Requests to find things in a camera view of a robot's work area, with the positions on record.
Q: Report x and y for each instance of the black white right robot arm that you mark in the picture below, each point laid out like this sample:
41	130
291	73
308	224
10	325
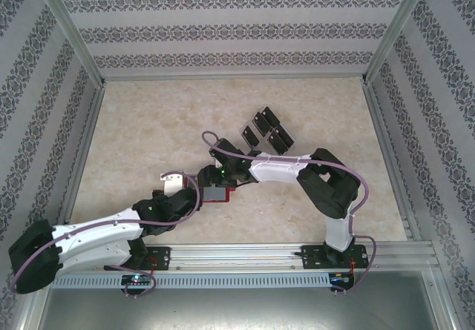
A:
278	167

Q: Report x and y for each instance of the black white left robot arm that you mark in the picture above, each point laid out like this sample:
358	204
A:
92	233

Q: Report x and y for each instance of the left controller circuit board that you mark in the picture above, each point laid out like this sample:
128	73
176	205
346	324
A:
135	280

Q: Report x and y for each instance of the controller circuit board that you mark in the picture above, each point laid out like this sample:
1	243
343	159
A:
135	280
339	279

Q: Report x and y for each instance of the grey steel sheet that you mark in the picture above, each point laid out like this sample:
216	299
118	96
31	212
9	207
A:
237	311

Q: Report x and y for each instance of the right controller circuit board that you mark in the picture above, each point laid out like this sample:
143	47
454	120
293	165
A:
339	279

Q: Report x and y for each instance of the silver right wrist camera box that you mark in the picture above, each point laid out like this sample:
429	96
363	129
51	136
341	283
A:
218	162

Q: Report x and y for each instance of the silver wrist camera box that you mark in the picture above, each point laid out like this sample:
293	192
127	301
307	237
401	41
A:
172	182
218	162

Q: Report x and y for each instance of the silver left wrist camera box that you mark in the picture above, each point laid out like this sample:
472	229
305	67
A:
172	182

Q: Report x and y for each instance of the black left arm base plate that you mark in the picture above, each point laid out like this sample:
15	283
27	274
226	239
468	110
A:
163	257

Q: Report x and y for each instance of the aluminium mounting rail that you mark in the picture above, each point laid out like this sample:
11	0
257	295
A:
237	256

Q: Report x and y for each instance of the aluminium table edge rail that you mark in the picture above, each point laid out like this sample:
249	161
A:
87	129
377	122

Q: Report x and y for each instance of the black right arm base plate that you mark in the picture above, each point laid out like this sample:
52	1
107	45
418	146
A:
311	257

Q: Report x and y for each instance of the aluminium frame post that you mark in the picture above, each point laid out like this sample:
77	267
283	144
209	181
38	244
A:
71	29
394	29

